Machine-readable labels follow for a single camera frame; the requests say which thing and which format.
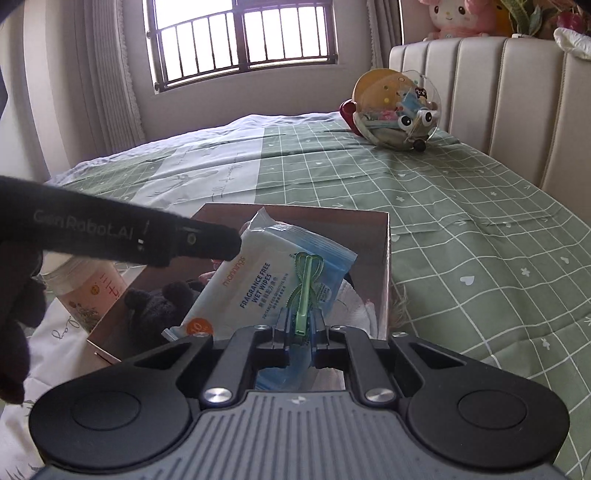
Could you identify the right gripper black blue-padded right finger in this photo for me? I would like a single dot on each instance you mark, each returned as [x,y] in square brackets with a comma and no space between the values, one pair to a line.
[462,410]

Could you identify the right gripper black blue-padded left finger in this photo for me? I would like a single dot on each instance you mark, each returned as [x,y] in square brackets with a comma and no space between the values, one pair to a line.
[133,412]

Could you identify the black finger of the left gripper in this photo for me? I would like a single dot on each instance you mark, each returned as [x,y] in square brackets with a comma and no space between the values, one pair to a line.
[65,221]

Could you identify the black plush toy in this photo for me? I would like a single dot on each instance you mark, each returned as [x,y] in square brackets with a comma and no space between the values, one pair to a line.
[154,311]

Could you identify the blue wet wipes pack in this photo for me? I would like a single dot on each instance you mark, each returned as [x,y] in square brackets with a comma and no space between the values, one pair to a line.
[280,269]

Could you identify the white cloth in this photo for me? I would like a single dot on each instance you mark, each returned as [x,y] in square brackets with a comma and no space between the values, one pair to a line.
[351,310]

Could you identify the black gloved hand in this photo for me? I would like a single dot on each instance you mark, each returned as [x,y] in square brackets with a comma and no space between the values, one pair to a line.
[23,304]

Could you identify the white floral lidded jar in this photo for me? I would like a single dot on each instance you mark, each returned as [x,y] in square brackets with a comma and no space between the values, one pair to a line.
[86,287]

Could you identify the pink cardboard box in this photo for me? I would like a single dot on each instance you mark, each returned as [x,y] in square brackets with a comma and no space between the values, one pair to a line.
[365,233]

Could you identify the left beige curtain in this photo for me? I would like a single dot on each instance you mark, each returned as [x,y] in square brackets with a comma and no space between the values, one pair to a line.
[109,97]

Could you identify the beige curtain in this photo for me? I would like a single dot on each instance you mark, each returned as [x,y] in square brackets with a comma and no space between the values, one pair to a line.
[385,30]
[109,97]

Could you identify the green patterned bed sheet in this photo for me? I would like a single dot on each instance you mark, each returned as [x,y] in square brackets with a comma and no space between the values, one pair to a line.
[489,265]

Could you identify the barred window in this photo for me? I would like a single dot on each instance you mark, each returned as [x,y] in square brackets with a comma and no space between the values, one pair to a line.
[191,41]

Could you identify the clear round toy bag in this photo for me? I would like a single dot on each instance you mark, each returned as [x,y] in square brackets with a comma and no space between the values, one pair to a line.
[393,109]

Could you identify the cream padded headboard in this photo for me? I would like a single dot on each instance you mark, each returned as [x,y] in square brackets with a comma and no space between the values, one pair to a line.
[524,102]

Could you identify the green potted plant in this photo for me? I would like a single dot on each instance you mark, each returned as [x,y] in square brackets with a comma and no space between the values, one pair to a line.
[530,18]

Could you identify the pink bunny plush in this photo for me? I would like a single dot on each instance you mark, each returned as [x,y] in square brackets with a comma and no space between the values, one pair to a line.
[461,18]

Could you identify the right beige curtain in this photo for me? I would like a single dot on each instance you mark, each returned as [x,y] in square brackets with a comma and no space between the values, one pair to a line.
[385,30]

